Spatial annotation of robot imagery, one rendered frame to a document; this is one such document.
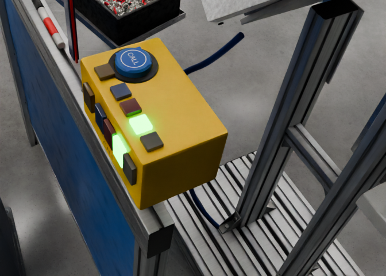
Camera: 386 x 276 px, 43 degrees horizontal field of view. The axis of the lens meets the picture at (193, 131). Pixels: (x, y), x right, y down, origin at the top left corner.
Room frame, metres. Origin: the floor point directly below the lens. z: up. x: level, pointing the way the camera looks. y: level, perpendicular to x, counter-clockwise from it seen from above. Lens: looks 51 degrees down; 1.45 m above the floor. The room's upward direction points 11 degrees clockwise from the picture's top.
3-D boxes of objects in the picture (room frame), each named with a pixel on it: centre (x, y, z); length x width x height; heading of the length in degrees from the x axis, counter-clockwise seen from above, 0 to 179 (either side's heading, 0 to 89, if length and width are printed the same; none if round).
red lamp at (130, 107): (0.32, 0.07, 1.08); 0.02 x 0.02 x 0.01; 38
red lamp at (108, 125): (0.31, 0.09, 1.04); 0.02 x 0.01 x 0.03; 38
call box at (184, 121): (0.35, 0.05, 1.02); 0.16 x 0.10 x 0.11; 38
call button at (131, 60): (0.38, 0.08, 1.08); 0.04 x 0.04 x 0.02
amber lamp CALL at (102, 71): (0.36, 0.11, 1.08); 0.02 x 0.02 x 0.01; 38
